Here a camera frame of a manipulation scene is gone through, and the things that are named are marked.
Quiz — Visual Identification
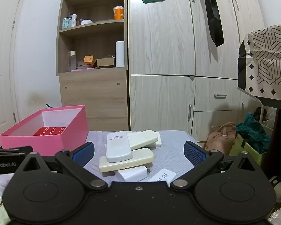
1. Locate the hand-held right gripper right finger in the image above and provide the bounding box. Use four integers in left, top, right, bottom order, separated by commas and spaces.
170, 141, 267, 191

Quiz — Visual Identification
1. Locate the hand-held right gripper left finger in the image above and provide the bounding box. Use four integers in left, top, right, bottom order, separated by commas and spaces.
14, 142, 108, 191

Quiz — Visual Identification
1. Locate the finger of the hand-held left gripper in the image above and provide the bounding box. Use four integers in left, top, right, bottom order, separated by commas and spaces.
9, 146, 34, 155

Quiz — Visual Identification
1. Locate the pink cardboard box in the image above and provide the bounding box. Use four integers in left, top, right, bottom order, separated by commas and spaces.
0, 105, 89, 156

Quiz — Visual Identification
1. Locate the white remote with dark display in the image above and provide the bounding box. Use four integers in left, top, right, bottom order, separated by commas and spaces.
106, 131, 133, 163

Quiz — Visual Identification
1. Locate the small white box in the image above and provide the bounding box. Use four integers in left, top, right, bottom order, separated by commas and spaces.
149, 169, 176, 183

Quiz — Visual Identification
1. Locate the white charger block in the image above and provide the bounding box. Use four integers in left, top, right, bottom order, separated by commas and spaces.
115, 166, 148, 182

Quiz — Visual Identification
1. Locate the white remote with flip cover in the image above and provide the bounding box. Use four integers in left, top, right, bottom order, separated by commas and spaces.
127, 130, 159, 151

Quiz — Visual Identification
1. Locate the cream remote with grey buttons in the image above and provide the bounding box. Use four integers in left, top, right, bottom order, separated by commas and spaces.
99, 148, 154, 173

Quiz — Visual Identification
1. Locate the brown handbag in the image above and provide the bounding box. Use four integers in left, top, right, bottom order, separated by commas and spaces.
206, 122, 237, 156

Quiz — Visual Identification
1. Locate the light green bin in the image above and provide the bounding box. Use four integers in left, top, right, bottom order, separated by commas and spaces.
229, 135, 267, 167

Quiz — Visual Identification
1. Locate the wooden open shelf cabinet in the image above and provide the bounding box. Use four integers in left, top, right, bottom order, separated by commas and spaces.
56, 0, 129, 132

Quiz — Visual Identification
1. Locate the teal cloth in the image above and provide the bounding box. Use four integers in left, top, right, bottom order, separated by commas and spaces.
235, 112, 272, 154

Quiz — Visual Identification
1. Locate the white door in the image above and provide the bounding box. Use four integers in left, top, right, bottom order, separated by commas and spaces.
0, 0, 22, 136

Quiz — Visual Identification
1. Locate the small brown cardboard box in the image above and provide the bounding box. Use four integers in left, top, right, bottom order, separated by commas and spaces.
94, 57, 115, 69

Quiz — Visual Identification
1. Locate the small orange box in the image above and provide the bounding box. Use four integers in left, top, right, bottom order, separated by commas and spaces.
83, 55, 95, 66

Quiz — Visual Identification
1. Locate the clear tall bottle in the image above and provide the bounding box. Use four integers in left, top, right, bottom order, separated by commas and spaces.
70, 51, 77, 71

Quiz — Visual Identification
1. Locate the white paper roll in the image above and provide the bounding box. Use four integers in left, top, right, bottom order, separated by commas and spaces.
115, 41, 125, 68

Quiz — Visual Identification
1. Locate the light wooden wardrobe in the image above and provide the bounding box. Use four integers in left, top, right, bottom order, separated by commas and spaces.
128, 0, 267, 143

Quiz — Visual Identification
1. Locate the patterned tablecloth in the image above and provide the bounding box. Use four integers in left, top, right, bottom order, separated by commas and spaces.
238, 23, 281, 99

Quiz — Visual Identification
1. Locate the black ribbon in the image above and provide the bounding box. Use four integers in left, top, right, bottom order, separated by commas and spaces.
194, 0, 225, 47

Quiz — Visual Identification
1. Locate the orange paper cup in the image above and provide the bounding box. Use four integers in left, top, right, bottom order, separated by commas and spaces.
113, 6, 124, 20

